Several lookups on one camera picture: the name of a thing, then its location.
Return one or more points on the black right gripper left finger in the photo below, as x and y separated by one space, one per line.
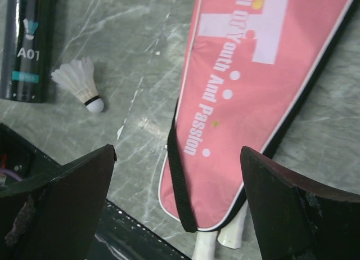
55 214

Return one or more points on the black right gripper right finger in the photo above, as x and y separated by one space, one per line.
296 217

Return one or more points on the white feather shuttlecock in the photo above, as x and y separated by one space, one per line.
77 77

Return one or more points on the black shuttlecock tube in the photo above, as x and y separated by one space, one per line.
27 49

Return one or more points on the pink racket bag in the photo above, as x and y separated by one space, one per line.
247 64

